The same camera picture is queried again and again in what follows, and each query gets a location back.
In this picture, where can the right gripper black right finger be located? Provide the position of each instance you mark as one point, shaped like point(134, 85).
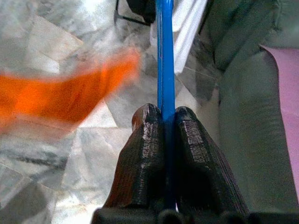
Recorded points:
point(201, 168)

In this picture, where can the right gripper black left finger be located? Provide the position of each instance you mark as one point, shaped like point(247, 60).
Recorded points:
point(140, 163)

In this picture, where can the orange shirt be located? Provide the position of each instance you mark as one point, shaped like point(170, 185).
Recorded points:
point(58, 93)

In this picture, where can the blue plastic clothes hanger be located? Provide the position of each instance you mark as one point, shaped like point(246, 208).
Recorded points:
point(165, 58)

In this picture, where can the green leather sofa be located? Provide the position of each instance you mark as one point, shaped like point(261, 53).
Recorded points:
point(245, 116)

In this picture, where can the pink mat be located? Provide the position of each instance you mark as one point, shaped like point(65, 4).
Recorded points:
point(289, 93)

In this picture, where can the black garment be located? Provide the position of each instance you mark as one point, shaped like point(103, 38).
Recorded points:
point(140, 9)

